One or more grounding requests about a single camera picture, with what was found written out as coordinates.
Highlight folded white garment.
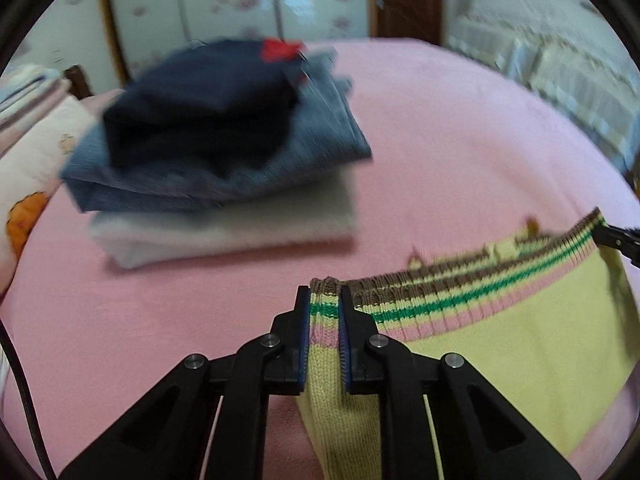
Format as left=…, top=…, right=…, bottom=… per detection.
left=90, top=167, right=358, bottom=268

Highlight dark wooden headboard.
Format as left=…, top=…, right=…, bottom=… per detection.
left=62, top=65, right=96, bottom=98

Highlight folded blue denim jeans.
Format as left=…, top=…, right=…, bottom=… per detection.
left=60, top=47, right=373, bottom=213

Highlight brown wooden door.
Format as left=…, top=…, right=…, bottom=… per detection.
left=370, top=0, right=446, bottom=43

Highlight cartoon print pillow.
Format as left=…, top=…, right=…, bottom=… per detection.
left=0, top=64, right=101, bottom=296

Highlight pink bed blanket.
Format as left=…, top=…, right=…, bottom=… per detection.
left=0, top=37, right=640, bottom=480

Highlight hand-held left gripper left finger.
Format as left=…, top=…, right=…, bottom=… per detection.
left=57, top=285, right=312, bottom=480

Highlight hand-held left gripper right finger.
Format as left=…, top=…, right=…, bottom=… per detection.
left=338, top=287, right=583, bottom=480

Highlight yellow striped knit cardigan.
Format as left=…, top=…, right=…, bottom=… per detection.
left=297, top=207, right=640, bottom=480

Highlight floral sliding door wardrobe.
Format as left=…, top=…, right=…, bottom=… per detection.
left=97, top=0, right=373, bottom=83

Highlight black cable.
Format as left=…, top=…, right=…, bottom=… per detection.
left=0, top=320, right=56, bottom=480

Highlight folded navy garment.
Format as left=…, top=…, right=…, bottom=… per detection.
left=102, top=37, right=308, bottom=183

